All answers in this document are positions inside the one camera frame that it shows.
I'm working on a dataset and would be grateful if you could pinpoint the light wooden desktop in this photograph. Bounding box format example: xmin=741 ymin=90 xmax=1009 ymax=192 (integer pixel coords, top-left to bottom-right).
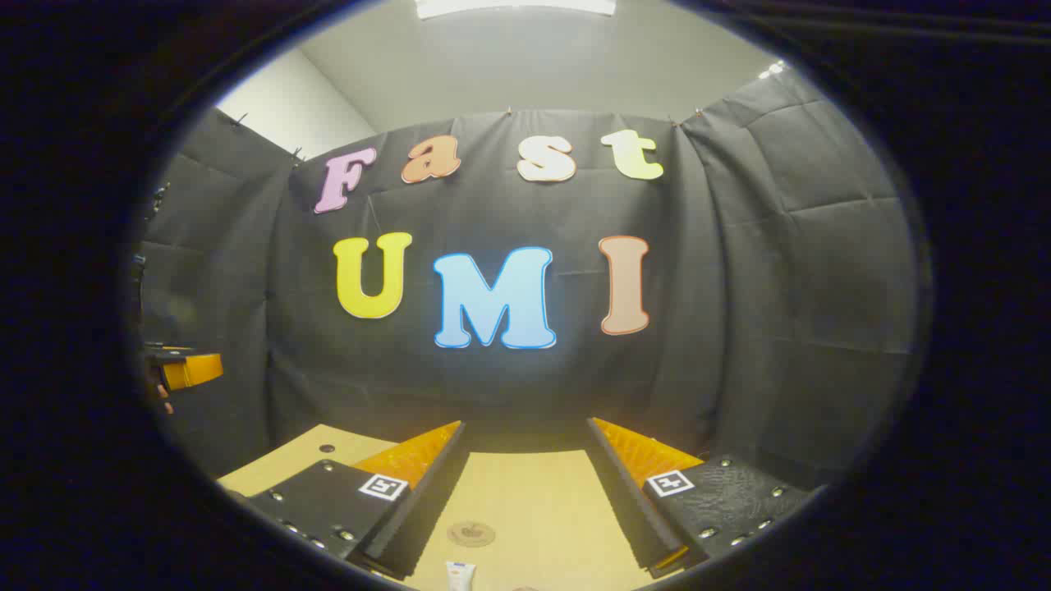
xmin=218 ymin=424 xmax=658 ymax=591

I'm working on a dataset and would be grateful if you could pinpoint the black backdrop cloth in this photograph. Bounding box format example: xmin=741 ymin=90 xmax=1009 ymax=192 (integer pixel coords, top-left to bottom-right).
xmin=135 ymin=70 xmax=920 ymax=485

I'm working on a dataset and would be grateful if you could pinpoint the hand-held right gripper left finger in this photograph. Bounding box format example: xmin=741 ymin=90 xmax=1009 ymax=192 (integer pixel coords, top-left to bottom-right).
xmin=245 ymin=420 xmax=470 ymax=581

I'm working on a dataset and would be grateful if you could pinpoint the ceiling light panel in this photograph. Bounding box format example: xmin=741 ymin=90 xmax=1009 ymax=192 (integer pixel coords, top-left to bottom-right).
xmin=415 ymin=0 xmax=617 ymax=19

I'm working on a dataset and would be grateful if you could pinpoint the round cork coaster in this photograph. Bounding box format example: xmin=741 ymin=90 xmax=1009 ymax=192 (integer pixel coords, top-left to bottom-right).
xmin=447 ymin=521 xmax=497 ymax=548

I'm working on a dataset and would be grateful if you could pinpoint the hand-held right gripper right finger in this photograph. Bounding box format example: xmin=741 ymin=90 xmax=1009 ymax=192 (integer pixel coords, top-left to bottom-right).
xmin=585 ymin=416 xmax=816 ymax=580

